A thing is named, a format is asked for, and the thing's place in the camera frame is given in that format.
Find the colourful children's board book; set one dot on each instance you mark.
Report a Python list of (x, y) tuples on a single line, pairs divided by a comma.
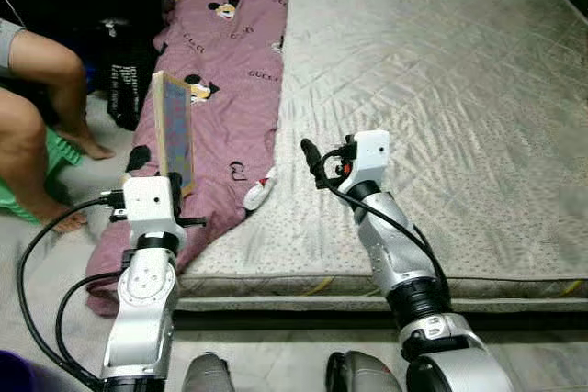
[(176, 126)]

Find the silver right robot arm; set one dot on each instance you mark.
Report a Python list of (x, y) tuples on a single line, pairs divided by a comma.
[(404, 263)]

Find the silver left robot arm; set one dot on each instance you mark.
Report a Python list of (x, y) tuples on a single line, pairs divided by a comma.
[(140, 309)]

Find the white quilted mattress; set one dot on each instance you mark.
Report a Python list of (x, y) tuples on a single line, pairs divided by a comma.
[(432, 117)]

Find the black bag with white print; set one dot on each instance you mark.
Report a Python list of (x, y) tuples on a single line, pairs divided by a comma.
[(129, 80)]

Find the pink cartoon print blanket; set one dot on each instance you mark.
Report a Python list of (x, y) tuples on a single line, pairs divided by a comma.
[(234, 61)]

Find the grey left robot leg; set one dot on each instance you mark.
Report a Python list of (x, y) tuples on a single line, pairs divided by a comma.
[(208, 374)]

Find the grey robot leg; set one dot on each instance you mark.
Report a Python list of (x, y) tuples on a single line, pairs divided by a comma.
[(208, 374), (363, 374)]

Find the green plastic stool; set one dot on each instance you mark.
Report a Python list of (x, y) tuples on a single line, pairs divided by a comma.
[(14, 192)]

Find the grey right robot leg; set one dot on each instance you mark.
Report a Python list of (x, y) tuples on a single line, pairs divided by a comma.
[(363, 374)]

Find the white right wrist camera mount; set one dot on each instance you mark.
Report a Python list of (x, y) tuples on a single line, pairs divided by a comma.
[(367, 158)]

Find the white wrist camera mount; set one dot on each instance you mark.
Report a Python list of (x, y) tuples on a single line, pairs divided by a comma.
[(152, 207), (367, 158)]

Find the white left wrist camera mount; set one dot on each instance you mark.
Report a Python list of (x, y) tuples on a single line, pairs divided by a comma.
[(152, 207)]

